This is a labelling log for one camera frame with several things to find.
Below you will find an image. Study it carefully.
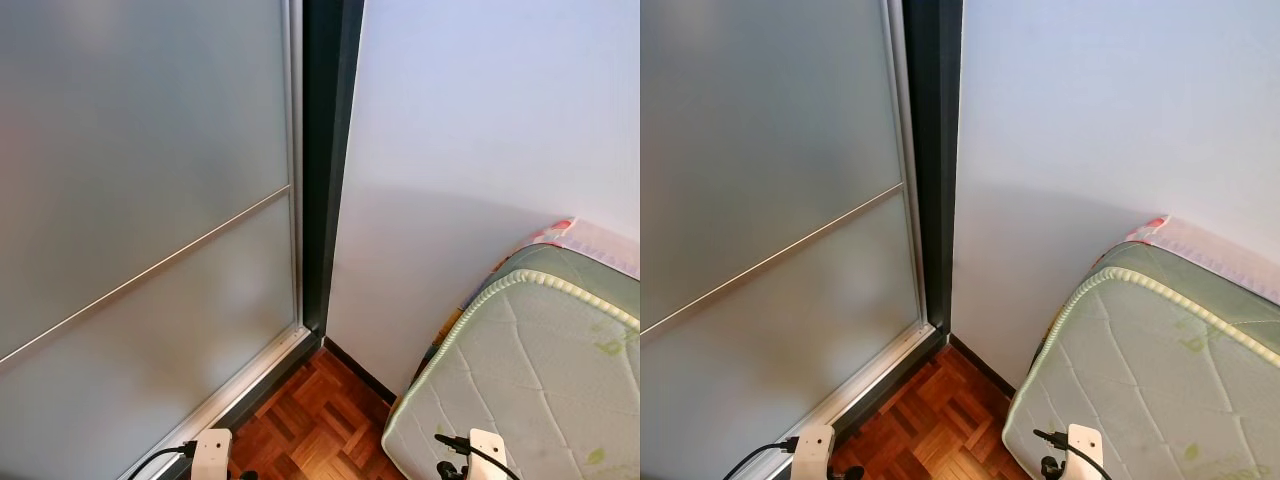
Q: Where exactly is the dark baseboard strip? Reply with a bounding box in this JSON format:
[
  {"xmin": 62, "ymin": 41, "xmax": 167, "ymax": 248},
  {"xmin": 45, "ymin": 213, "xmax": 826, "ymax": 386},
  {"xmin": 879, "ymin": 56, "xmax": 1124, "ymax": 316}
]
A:
[
  {"xmin": 948, "ymin": 335, "xmax": 1021, "ymax": 399},
  {"xmin": 322, "ymin": 338, "xmax": 399, "ymax": 406}
]

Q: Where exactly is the green white quilted mattress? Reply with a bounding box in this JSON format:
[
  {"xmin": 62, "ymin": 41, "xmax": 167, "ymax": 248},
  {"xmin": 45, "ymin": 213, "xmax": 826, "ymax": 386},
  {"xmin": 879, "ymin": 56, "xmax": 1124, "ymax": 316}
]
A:
[
  {"xmin": 1002, "ymin": 240, "xmax": 1280, "ymax": 480},
  {"xmin": 382, "ymin": 243, "xmax": 641, "ymax": 480}
]

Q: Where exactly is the pink patterned bedding strip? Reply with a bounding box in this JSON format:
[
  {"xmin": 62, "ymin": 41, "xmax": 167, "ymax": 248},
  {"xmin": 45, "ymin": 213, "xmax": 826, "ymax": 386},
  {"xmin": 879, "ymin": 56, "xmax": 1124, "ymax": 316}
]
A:
[
  {"xmin": 530, "ymin": 217, "xmax": 641, "ymax": 279},
  {"xmin": 1125, "ymin": 215, "xmax": 1280, "ymax": 306}
]

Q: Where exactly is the frosted glass sliding door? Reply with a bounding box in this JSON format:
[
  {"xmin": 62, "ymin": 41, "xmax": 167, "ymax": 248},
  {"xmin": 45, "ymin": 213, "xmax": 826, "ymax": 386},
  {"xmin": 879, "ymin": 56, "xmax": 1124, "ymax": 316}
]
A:
[
  {"xmin": 640, "ymin": 0, "xmax": 941, "ymax": 480},
  {"xmin": 0, "ymin": 0, "xmax": 321, "ymax": 480}
]

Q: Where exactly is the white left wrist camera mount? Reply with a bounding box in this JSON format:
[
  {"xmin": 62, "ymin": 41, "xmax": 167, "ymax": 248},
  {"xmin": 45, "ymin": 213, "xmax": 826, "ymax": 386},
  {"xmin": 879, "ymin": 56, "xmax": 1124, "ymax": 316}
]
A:
[
  {"xmin": 790, "ymin": 425, "xmax": 836, "ymax": 480},
  {"xmin": 190, "ymin": 428, "xmax": 233, "ymax": 480}
]

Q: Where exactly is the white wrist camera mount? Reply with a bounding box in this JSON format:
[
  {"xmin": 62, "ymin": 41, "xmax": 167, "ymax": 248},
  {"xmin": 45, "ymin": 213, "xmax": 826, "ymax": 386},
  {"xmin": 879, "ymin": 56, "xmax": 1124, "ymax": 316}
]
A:
[
  {"xmin": 190, "ymin": 428, "xmax": 233, "ymax": 480},
  {"xmin": 1065, "ymin": 424, "xmax": 1104, "ymax": 480},
  {"xmin": 790, "ymin": 425, "xmax": 836, "ymax": 480},
  {"xmin": 468, "ymin": 428, "xmax": 508, "ymax": 480}
]

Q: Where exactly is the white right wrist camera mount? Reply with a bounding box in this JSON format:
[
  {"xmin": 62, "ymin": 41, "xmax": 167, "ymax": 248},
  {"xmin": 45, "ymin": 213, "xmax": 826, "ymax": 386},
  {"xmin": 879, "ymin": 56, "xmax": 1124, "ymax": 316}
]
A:
[
  {"xmin": 468, "ymin": 428, "xmax": 508, "ymax": 480},
  {"xmin": 1065, "ymin": 424, "xmax": 1104, "ymax": 480}
]

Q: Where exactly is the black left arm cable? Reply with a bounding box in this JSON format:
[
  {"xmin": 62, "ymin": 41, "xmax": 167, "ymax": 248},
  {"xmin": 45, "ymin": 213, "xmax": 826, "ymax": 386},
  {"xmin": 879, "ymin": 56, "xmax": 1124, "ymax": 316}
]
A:
[
  {"xmin": 127, "ymin": 440, "xmax": 197, "ymax": 480},
  {"xmin": 722, "ymin": 437, "xmax": 799, "ymax": 480}
]

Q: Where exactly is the dark door frame post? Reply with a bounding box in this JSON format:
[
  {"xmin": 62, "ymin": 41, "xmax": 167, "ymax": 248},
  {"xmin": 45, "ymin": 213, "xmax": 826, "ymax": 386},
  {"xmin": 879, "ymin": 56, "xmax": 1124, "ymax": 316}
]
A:
[
  {"xmin": 900, "ymin": 0, "xmax": 966, "ymax": 336},
  {"xmin": 300, "ymin": 0, "xmax": 366, "ymax": 341}
]

